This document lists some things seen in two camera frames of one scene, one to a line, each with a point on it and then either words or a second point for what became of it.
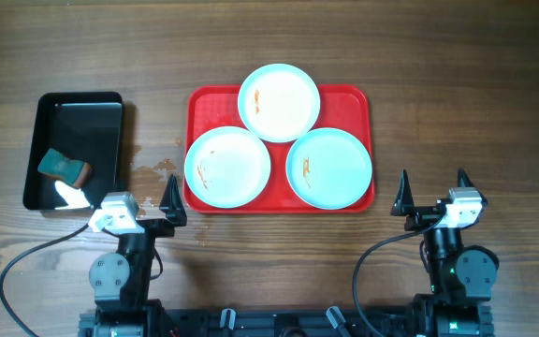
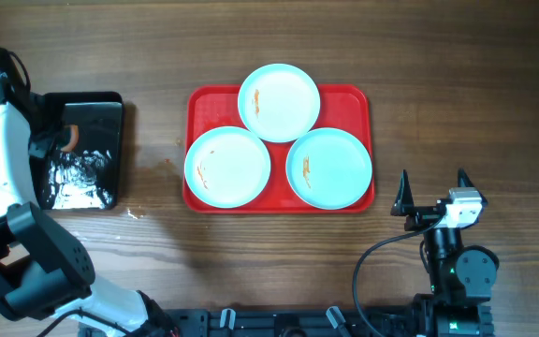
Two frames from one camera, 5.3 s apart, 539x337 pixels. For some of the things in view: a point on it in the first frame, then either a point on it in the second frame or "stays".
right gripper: x=428 y=218 stays
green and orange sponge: x=75 y=172 → x=74 y=138
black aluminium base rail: x=287 y=322 stays
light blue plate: x=227 y=167 stays
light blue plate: x=279 y=103 stays
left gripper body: x=152 y=225 → x=41 y=143
